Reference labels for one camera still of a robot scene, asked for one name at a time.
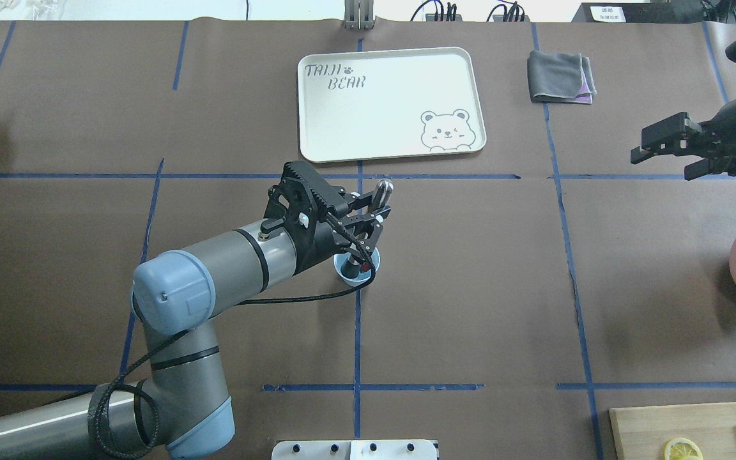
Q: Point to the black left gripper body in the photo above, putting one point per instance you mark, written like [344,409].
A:
[318,248]

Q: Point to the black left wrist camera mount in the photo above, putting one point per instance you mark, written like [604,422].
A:
[300,200]

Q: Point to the aluminium frame post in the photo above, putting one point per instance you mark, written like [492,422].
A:
[359,15]

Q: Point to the lemon slices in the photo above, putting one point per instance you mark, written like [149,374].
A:
[682,449]

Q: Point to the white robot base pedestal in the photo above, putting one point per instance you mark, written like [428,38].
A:
[356,449]

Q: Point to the steel muddler black head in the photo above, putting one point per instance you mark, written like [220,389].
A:
[382,186]

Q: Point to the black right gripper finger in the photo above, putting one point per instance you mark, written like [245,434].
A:
[669,136]
[706,167]

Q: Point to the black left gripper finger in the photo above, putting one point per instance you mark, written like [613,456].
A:
[371,203]
[366,231]

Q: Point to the grey purple folded cloth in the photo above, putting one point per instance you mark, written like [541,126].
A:
[560,78]

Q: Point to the light blue cup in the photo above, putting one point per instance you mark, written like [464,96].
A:
[351,267]

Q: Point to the cream bear tray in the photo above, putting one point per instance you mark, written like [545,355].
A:
[388,104]

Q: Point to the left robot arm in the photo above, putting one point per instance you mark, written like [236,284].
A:
[176,394]

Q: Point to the bamboo cutting board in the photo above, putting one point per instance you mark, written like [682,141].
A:
[645,432]

